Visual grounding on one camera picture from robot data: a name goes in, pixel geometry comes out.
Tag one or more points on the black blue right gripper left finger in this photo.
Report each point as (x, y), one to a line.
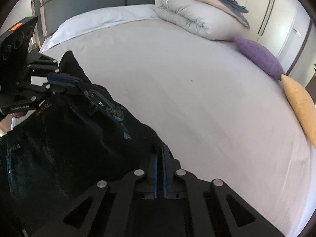
(108, 208)

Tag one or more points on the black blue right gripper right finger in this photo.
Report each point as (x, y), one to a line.
(213, 208)

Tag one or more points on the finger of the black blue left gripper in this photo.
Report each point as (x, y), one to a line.
(54, 82)
(41, 62)

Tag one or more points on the black denim pants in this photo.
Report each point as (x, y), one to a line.
(67, 145)

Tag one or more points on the operator left hand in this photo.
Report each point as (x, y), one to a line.
(19, 114)

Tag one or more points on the white pillow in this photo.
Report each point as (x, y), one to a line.
(97, 19)

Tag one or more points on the yellow cushion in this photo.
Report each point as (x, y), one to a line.
(302, 105)

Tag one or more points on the purple cushion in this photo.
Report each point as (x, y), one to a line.
(261, 56)

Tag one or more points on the folded beige white duvet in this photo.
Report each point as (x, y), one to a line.
(208, 19)

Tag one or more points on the folded blue denim cloth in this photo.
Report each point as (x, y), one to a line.
(234, 6)

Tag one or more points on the black camera box orange sticker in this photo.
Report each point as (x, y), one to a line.
(14, 49)

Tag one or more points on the white light switch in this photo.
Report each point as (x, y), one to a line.
(297, 33)

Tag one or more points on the white wardrobe with black handles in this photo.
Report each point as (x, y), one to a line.
(272, 23)

